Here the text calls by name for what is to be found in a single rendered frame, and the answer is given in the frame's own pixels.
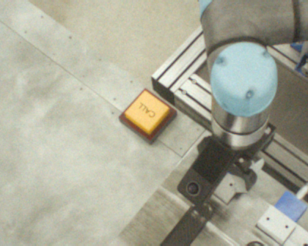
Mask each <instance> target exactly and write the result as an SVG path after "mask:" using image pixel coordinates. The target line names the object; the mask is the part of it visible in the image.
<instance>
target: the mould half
mask: <svg viewBox="0 0 308 246"><path fill-rule="evenodd" d="M198 154H199V152H198V151H197V150H196V149H195V148H194V147H192V148H191V149H190V151H189V152H188V153H187V154H186V155H185V157H183V159H182V160H181V161H180V162H179V163H178V164H177V166H175V168H174V169H173V170H172V172H171V173H170V174H169V175H168V176H167V177H166V178H165V180H163V182H162V183H161V184H160V186H159V187H158V189H157V190H156V191H155V192H154V193H153V194H152V195H151V197H150V198H149V199H148V200H147V202H146V203H145V204H144V205H143V206H142V208H141V209H140V210H139V211H138V212H137V213H136V215H134V217H133V218H132V219H131V221H130V222H129V223H128V224H127V225H126V227H125V228H124V229H123V230H122V231H121V233H120V234H119V235H118V236H117V237H116V239H114V240H113V242H111V244H109V245H108V246H159V245H160V244H161V243H162V242H163V240H164V239H165V238H166V236H167V235H168V234H169V233H170V231H171V230H172V229H173V228H174V227H175V226H176V224H177V223H178V221H179V220H180V218H182V216H183V215H184V214H185V213H186V212H187V210H188V209H189V208H190V206H191V205H192V203H191V202H190V201H189V200H187V198H185V197H183V195H181V194H180V193H179V192H178V190H177V186H178V184H179V183H180V181H181V180H182V178H183V177H184V175H185V174H186V172H187V170H188V169H189V168H190V166H191V164H192V163H193V162H194V161H195V159H196V158H197V156H198ZM208 203H209V204H210V205H212V207H213V215H212V217H211V218H212V219H210V221H209V222H208V223H207V225H206V226H205V227H204V228H203V230H202V232H200V234H199V235H198V236H197V238H196V239H195V240H194V241H193V242H192V243H191V245H190V246H245V245H247V244H249V243H250V242H260V243H262V244H264V245H265V246H281V245H279V244H277V243H276V242H275V241H274V240H272V239H271V238H270V237H268V236H266V235H265V234H264V233H263V232H262V231H260V230H259V229H258V228H257V227H255V226H256V224H257V222H258V220H259V219H260V218H261V217H262V216H263V215H264V213H265V211H266V210H268V208H269V206H270V204H269V203H268V202H266V201H265V200H264V199H262V198H261V197H259V195H257V194H256V193H254V192H252V190H249V191H248V192H247V193H237V195H235V197H234V198H233V199H232V200H231V202H230V203H229V205H226V204H224V202H222V201H221V200H219V199H218V198H217V197H215V195H212V196H211V197H210V198H209V200H208ZM303 244H308V232H307V231H305V230H304V229H303V228H302V227H300V226H299V225H298V224H297V225H296V229H295V230H294V232H293V233H292V234H291V236H290V237H289V238H288V239H287V240H286V242H285V243H284V244H283V246H303Z"/></svg>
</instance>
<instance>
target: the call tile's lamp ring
mask: <svg viewBox="0 0 308 246"><path fill-rule="evenodd" d="M144 91H147V92H148V93H150V94H151V95H152V96H154V97H155V98H156V99H157V100H159V101H161V102H162V103H163V104H164V105H166V106H168V108H169V109H170V111H171V113H170V114H168V116H167V117H166V118H165V119H164V120H163V121H162V123H160V125H159V126H158V127H157V128H156V130H155V131H153V133H152V134H151V135H148V134H147V133H145V132H144V131H142V130H140V129H139V128H138V127H137V126H136V125H135V124H133V123H131V122H130V121H129V120H127V119H126V118H125V117H124V116H125V112H126V111H127V110H128V109H129V108H130V106H131V105H133V103H134V102H135V101H136V100H137V99H138V97H139V96H141V94H142V93H143V92H144ZM142 93H140V94H139V95H138V96H137V97H136V99H135V100H134V101H133V102H132V103H131V104H130V105H129V106H128V107H127V108H126V109H125V111H123V112H122V113H121V114H120V116H119V118H121V119H122V120H123V121H124V122H125V123H127V124H129V125H130V126H131V127H132V128H133V129H135V130H136V131H138V133H140V134H142V135H143V136H144V137H145V138H147V139H148V140H149V141H151V139H152V138H153V137H154V136H155V135H156V133H158V131H159V130H160V129H161V128H162V127H163V126H164V125H165V124H166V122H168V120H169V119H170V118H171V117H172V116H173V114H175V112H176V110H175V109H174V108H172V106H170V105H168V104H166V102H164V101H163V100H161V99H160V98H159V97H157V96H155V95H154V94H153V93H151V92H150V91H149V90H148V89H146V88H144V89H143V91H142Z"/></svg>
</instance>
